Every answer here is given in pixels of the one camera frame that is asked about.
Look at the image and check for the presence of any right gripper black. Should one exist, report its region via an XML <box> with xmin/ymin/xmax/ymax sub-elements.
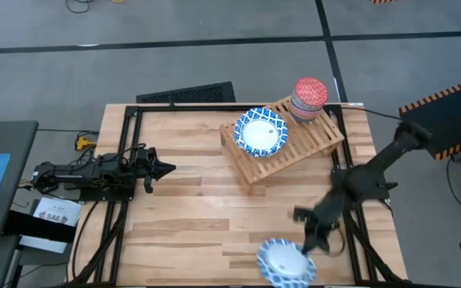
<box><xmin>293</xmin><ymin>194</ymin><xmax>347</xmax><ymax>257</ymax></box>

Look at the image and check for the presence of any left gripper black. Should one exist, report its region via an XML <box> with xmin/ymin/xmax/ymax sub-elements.
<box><xmin>134</xmin><ymin>146</ymin><xmax>177</xmax><ymax>194</ymax></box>

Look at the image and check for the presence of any blue white patterned paper plate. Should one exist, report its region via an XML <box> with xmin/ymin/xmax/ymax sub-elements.
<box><xmin>234</xmin><ymin>106</ymin><xmax>290</xmax><ymax>158</ymax></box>
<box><xmin>256</xmin><ymin>238</ymin><xmax>318</xmax><ymax>288</ymax></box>

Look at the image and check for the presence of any bowl with blue radial stripes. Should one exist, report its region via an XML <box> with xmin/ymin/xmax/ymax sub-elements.
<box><xmin>289</xmin><ymin>106</ymin><xmax>322</xmax><ymax>123</ymax></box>

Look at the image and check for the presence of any orange patterned bowl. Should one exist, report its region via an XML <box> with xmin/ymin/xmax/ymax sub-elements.
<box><xmin>290</xmin><ymin>99</ymin><xmax>324</xmax><ymax>115</ymax></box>

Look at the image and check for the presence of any red zigzag patterned bowl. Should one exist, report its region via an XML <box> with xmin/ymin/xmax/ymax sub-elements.
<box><xmin>290</xmin><ymin>77</ymin><xmax>330</xmax><ymax>109</ymax></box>

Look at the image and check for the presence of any slatted wooden shelf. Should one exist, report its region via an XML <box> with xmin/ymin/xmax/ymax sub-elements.
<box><xmin>218</xmin><ymin>97</ymin><xmax>346</xmax><ymax>186</ymax></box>

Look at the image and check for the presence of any black perforated vent panel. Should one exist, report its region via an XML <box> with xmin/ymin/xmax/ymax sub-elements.
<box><xmin>135</xmin><ymin>81</ymin><xmax>237</xmax><ymax>104</ymax></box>

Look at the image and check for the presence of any white printed paper sheet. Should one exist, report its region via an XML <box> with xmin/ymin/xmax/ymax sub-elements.
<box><xmin>32</xmin><ymin>196</ymin><xmax>83</xmax><ymax>228</ymax></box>

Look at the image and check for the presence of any plain white paper sheet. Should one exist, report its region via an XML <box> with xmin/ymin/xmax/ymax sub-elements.
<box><xmin>18</xmin><ymin>235</ymin><xmax>68</xmax><ymax>254</ymax></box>

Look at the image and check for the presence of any grey side desk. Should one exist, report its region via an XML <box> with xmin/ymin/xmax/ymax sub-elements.
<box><xmin>0</xmin><ymin>120</ymin><xmax>39</xmax><ymax>243</ymax></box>

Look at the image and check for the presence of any black aluminium table frame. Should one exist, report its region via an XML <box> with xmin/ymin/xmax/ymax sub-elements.
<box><xmin>66</xmin><ymin>102</ymin><xmax>410</xmax><ymax>288</ymax></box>

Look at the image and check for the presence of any yellow cable connector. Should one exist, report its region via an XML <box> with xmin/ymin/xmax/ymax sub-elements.
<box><xmin>76</xmin><ymin>135</ymin><xmax>98</xmax><ymax>151</ymax></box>

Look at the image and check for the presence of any black cable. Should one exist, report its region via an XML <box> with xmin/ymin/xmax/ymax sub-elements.
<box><xmin>326</xmin><ymin>104</ymin><xmax>403</xmax><ymax>122</ymax></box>

